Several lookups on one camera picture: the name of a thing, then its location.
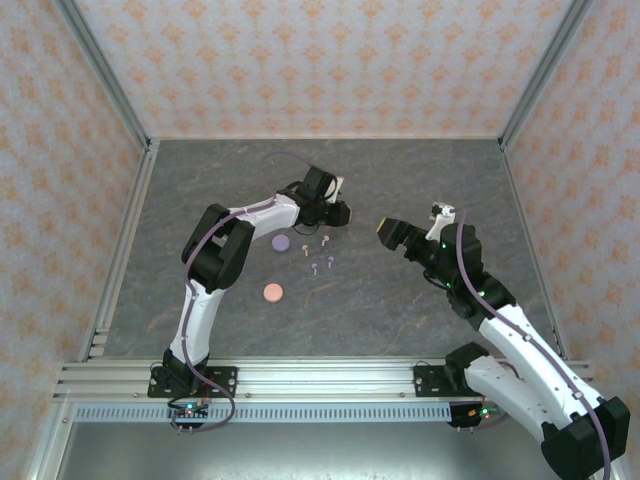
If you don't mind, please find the white slotted cable duct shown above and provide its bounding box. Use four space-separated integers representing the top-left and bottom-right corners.
74 403 484 425

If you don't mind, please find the aluminium frame side bar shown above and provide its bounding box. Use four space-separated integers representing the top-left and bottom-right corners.
24 399 76 480

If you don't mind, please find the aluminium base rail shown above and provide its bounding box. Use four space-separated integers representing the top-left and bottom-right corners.
52 355 596 401

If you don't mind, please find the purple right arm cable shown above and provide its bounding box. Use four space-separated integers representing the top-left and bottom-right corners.
447 208 614 480

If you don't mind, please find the aluminium table side rail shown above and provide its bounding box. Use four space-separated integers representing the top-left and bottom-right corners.
499 139 571 361
79 139 160 361

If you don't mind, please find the grey metal bottom sheet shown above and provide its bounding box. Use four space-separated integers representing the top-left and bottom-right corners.
54 419 551 480

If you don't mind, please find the aluminium corner post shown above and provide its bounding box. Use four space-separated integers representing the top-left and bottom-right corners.
498 0 596 151
52 0 154 151

